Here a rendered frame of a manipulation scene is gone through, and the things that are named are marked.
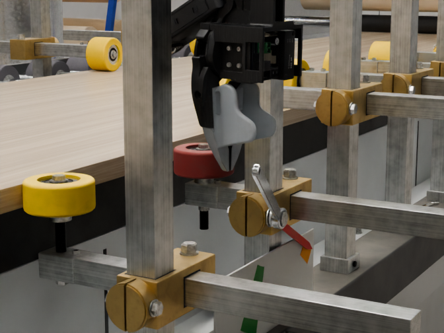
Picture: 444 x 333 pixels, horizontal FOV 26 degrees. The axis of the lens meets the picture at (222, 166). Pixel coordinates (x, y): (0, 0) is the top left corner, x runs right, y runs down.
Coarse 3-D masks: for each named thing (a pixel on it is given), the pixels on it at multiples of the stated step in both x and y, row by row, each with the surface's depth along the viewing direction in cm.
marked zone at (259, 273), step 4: (256, 268) 113; (260, 268) 114; (256, 272) 113; (260, 272) 114; (256, 276) 113; (260, 276) 114; (256, 280) 114; (260, 280) 114; (244, 320) 112; (248, 320) 113; (252, 320) 114; (256, 320) 115; (244, 324) 112; (248, 324) 113; (252, 324) 114; (256, 324) 115; (244, 328) 112; (248, 328) 113; (252, 328) 114; (256, 328) 115; (248, 332) 113; (252, 332) 114
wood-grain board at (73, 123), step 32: (320, 64) 247; (0, 96) 183; (32, 96) 183; (64, 96) 183; (96, 96) 183; (0, 128) 146; (32, 128) 146; (64, 128) 146; (96, 128) 146; (192, 128) 146; (0, 160) 121; (32, 160) 121; (64, 160) 121; (96, 160) 121; (0, 192) 105
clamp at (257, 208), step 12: (288, 180) 123; (300, 180) 123; (240, 192) 117; (252, 192) 117; (276, 192) 117; (288, 192) 119; (240, 204) 115; (252, 204) 114; (264, 204) 115; (288, 204) 119; (228, 216) 118; (240, 216) 115; (252, 216) 115; (264, 216) 114; (288, 216) 120; (240, 228) 116; (252, 228) 115; (264, 228) 115
